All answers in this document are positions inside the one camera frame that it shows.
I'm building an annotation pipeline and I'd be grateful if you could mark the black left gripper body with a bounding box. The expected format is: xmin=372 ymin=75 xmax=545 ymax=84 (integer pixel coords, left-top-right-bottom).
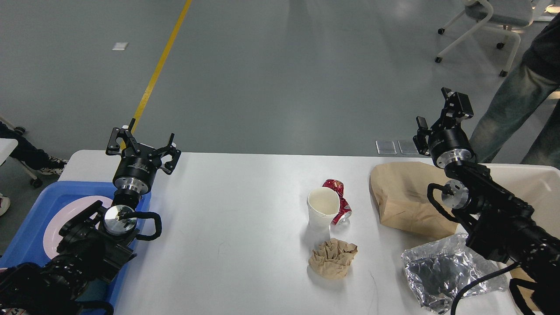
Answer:
xmin=112 ymin=147 xmax=168 ymax=195

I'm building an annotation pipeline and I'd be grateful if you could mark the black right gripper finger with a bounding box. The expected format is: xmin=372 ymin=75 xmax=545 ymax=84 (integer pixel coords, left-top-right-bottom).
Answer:
xmin=413 ymin=116 xmax=432 ymax=156
xmin=440 ymin=87 xmax=474 ymax=130

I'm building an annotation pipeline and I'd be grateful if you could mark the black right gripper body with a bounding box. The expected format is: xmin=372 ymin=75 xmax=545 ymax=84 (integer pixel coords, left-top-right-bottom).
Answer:
xmin=427 ymin=123 xmax=476 ymax=169

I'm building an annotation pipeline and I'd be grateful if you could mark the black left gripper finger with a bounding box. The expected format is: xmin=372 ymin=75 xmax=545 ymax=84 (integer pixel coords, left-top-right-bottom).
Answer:
xmin=150 ymin=133 xmax=182 ymax=175
xmin=105 ymin=118 xmax=140 ymax=157

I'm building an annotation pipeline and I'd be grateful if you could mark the pink plate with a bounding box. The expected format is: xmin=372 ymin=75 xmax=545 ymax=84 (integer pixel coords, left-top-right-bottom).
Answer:
xmin=43 ymin=195 xmax=112 ymax=259

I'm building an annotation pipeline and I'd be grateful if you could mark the white paper cup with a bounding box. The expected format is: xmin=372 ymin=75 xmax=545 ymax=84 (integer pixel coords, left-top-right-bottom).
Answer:
xmin=307 ymin=187 xmax=340 ymax=228

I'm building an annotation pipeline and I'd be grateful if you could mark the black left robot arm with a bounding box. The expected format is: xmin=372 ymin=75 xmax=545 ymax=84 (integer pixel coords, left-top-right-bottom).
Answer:
xmin=1 ymin=119 xmax=181 ymax=315

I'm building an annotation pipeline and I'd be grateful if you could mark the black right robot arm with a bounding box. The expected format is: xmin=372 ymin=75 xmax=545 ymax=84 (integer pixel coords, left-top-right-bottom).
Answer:
xmin=413 ymin=87 xmax=560 ymax=315

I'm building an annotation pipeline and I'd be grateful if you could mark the brown paper bag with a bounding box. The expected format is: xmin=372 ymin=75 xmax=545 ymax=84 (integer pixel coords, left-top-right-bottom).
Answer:
xmin=370 ymin=161 xmax=458 ymax=239

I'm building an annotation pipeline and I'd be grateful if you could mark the seated person leg left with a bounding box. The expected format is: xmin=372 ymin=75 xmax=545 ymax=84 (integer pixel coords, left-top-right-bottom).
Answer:
xmin=0 ymin=122 xmax=68 ymax=175

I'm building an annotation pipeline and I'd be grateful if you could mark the beige plastic bin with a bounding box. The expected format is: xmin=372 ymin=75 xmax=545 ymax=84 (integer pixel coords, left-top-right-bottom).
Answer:
xmin=464 ymin=164 xmax=560 ymax=315

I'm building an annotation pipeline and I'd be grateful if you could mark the white office chair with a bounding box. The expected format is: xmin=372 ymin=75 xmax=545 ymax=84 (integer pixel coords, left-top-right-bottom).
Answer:
xmin=434 ymin=0 xmax=534 ymax=77

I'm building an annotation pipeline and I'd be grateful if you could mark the crushed red soda can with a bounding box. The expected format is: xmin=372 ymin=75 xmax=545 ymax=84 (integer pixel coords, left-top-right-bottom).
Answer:
xmin=322 ymin=178 xmax=353 ymax=225

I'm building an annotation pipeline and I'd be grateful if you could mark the white chair at left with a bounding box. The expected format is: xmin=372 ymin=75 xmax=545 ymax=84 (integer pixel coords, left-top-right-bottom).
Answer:
xmin=0 ymin=116 xmax=43 ymax=188

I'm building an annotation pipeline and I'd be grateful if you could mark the crumpled aluminium foil sheet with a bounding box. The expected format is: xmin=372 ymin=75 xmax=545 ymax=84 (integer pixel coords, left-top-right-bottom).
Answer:
xmin=401 ymin=233 xmax=499 ymax=315

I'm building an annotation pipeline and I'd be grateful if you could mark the blue plastic tray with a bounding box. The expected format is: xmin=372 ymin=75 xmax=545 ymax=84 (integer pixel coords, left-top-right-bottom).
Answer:
xmin=0 ymin=181 xmax=128 ymax=313

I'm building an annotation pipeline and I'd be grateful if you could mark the crumpled brown paper napkin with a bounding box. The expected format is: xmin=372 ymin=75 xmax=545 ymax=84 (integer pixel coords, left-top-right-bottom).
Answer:
xmin=308 ymin=238 xmax=358 ymax=280

